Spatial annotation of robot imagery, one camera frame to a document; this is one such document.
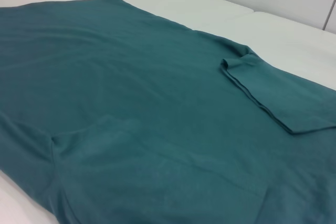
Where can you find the teal blue shirt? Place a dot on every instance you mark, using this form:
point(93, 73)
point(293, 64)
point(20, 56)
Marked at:
point(157, 103)

